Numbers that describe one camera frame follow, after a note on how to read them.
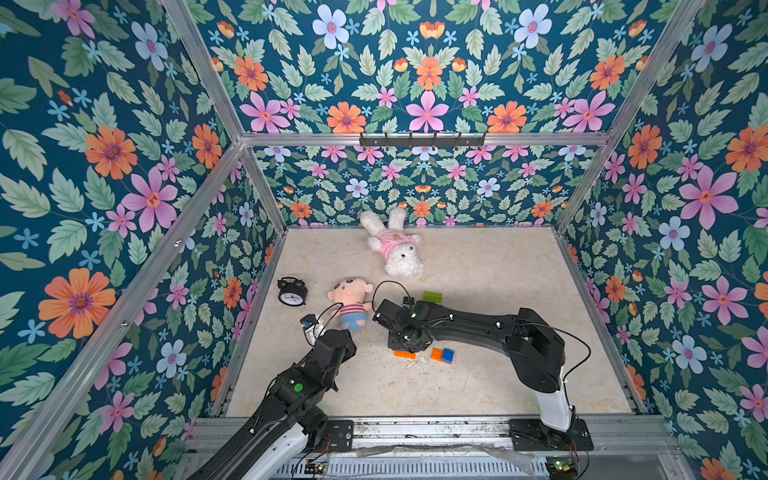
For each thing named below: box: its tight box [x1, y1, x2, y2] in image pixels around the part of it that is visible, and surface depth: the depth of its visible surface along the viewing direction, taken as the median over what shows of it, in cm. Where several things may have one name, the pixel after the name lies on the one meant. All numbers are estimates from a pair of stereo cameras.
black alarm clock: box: [277, 277, 309, 307], surface depth 95 cm
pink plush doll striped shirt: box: [327, 278, 374, 331], surface depth 92 cm
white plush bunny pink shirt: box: [359, 207, 426, 278], surface depth 106 cm
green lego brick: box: [423, 291, 443, 303], surface depth 101 cm
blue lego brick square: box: [442, 348, 455, 364], surface depth 87 cm
